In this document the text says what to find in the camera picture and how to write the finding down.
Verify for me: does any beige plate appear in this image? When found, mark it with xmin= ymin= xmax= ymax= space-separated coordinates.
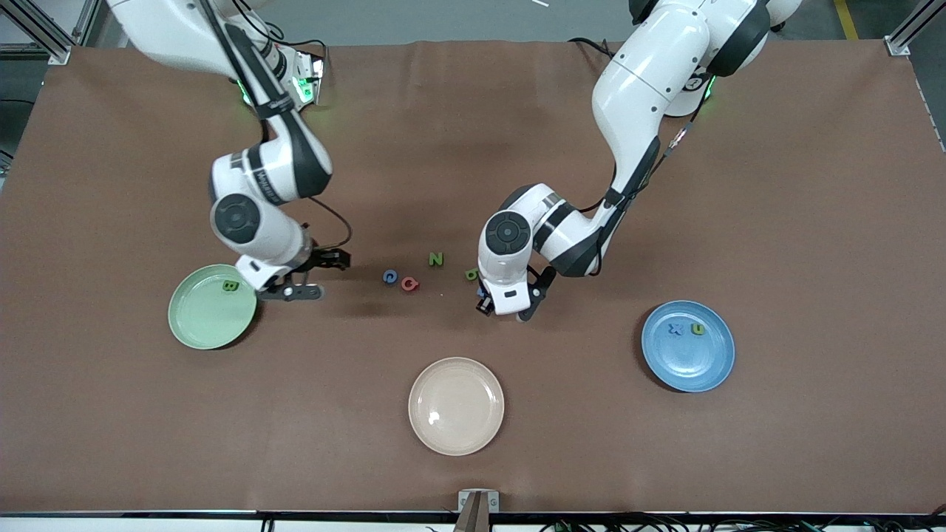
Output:
xmin=408 ymin=357 xmax=506 ymax=457

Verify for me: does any green plate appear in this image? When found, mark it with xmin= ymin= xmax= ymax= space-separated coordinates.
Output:
xmin=168 ymin=264 xmax=259 ymax=351

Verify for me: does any blue plate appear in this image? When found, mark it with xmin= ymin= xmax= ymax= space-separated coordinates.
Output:
xmin=641 ymin=299 xmax=736 ymax=393

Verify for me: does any brown table mat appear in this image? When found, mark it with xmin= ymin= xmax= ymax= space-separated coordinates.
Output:
xmin=0 ymin=38 xmax=946 ymax=516

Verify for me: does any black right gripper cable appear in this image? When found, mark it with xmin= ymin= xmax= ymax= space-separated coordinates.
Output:
xmin=305 ymin=196 xmax=353 ymax=256

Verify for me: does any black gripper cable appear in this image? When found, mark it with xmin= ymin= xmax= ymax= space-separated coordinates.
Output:
xmin=305 ymin=196 xmax=353 ymax=256
xmin=584 ymin=70 xmax=714 ymax=216

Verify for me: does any silver metal mounting bracket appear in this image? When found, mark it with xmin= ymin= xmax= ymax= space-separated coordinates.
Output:
xmin=457 ymin=489 xmax=500 ymax=514

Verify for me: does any brown camera post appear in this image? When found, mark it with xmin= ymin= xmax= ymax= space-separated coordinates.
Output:
xmin=452 ymin=492 xmax=491 ymax=532

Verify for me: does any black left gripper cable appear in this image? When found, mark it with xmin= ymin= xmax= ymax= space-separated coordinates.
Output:
xmin=584 ymin=70 xmax=714 ymax=216

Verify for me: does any aluminium frame profile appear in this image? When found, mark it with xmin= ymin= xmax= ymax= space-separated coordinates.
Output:
xmin=885 ymin=0 xmax=946 ymax=58
xmin=0 ymin=0 xmax=101 ymax=66

